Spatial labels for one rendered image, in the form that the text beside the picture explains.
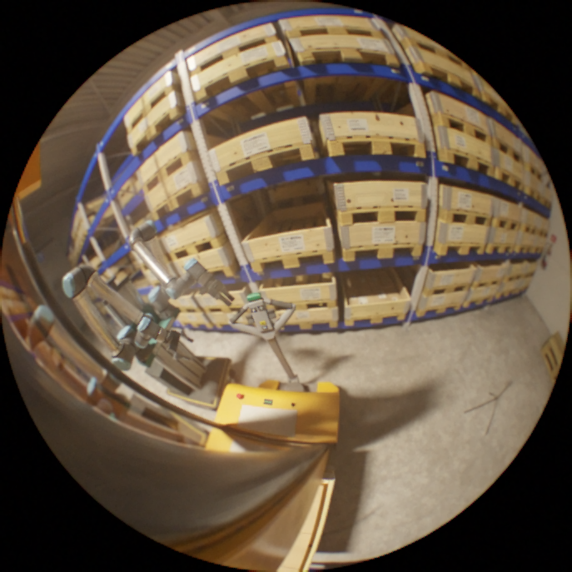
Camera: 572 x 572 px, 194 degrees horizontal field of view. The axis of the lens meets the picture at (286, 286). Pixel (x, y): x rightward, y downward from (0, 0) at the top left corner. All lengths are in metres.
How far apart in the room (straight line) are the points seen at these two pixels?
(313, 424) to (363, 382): 1.14
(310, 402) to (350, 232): 1.28
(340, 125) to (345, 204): 0.63
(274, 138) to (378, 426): 2.68
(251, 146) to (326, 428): 1.91
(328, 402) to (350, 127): 1.80
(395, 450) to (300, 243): 2.25
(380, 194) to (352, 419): 2.09
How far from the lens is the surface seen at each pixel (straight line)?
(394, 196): 1.47
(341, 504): 2.12
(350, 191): 1.36
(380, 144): 1.43
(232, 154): 1.47
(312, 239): 1.44
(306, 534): 1.27
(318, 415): 1.09
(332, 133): 1.36
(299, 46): 1.79
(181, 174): 1.76
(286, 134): 1.36
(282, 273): 1.70
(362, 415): 2.01
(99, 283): 1.23
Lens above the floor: 1.96
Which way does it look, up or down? 35 degrees down
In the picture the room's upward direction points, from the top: 17 degrees counter-clockwise
